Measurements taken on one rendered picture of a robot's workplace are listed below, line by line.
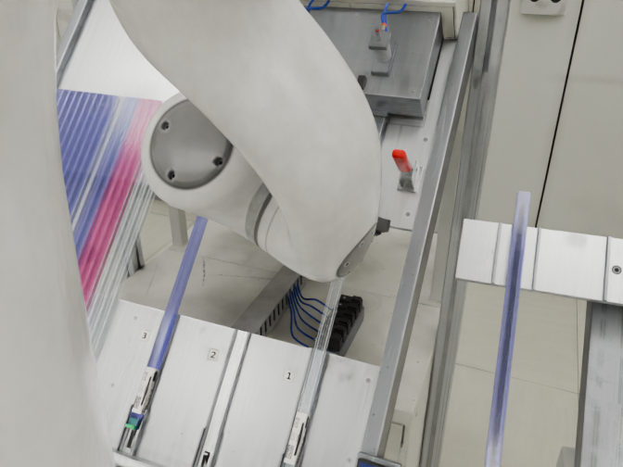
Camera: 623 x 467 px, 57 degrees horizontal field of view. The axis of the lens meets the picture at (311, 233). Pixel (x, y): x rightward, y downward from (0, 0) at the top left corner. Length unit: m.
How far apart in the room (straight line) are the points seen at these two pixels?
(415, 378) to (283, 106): 0.82
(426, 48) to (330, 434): 0.51
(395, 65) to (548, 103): 1.66
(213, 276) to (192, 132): 0.98
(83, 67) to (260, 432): 0.69
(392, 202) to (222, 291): 0.61
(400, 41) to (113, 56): 0.51
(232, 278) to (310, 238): 0.99
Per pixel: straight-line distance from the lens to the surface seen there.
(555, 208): 2.57
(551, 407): 2.02
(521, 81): 2.41
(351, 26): 0.85
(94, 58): 1.11
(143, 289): 1.33
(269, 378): 0.76
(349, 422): 0.73
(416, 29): 0.83
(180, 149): 0.38
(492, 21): 0.92
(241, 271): 1.35
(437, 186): 0.76
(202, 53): 0.29
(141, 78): 1.03
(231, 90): 0.29
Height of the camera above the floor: 1.33
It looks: 28 degrees down
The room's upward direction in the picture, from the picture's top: straight up
